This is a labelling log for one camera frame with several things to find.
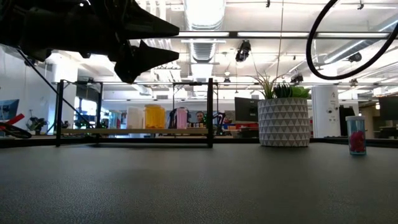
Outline black aluminium rig frame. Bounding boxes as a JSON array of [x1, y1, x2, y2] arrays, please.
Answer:
[[0, 46, 398, 149]]

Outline blue wall poster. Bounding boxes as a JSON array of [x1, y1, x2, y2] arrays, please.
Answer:
[[0, 98, 20, 121]]

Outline black hanging camera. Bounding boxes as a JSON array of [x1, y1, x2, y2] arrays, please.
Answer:
[[234, 39, 252, 63]]

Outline black table mat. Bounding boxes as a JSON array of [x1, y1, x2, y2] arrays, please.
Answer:
[[0, 143, 398, 224]]

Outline white building column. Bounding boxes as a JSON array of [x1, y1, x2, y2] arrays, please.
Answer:
[[312, 85, 340, 138]]

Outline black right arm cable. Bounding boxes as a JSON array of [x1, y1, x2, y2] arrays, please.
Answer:
[[305, 0, 398, 81]]

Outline blue vial white tablets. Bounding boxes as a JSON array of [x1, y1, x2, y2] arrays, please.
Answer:
[[105, 110, 118, 130]]

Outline blue vial red pills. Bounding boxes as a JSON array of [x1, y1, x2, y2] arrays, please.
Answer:
[[345, 115, 368, 156]]

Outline wooden shelf black frame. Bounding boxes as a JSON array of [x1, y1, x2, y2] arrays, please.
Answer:
[[55, 77, 218, 149]]

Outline orange pill bottle white cap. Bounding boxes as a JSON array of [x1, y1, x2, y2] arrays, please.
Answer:
[[144, 104, 167, 130]]

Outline black computer monitor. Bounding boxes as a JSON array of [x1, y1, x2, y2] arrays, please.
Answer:
[[234, 96, 259, 123], [378, 95, 398, 121]]

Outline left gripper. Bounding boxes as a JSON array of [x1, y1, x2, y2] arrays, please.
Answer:
[[18, 0, 180, 84]]

